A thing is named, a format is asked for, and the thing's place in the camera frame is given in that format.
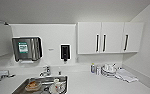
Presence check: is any white three-door wall cabinet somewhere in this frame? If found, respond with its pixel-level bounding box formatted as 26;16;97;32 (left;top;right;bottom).
77;21;145;55

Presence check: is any grey paper towel dispenser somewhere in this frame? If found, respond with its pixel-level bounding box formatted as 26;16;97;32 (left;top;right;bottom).
11;36;44;64

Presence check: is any bowl with orange food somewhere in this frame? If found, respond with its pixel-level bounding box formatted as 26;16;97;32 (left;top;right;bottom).
24;79;42;93

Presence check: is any white mug with print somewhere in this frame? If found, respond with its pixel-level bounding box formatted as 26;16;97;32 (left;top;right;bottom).
52;78;67;94

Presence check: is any small white bottle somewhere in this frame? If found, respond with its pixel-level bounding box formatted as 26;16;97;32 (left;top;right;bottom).
95;65;102;76

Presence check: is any white two-door wall cabinet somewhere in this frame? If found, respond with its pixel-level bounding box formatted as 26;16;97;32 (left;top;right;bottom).
0;20;14;59

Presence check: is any black wall soap dispenser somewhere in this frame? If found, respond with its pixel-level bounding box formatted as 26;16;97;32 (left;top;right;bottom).
59;43;71;63

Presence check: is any stainless steel sink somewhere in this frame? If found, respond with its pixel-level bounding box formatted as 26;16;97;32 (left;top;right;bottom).
11;75;69;94

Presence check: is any chrome sink faucet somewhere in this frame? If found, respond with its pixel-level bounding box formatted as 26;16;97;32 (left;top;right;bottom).
39;65;52;78

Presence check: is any small chrome counter knob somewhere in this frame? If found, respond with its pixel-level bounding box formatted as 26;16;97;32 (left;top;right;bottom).
58;68;63;76

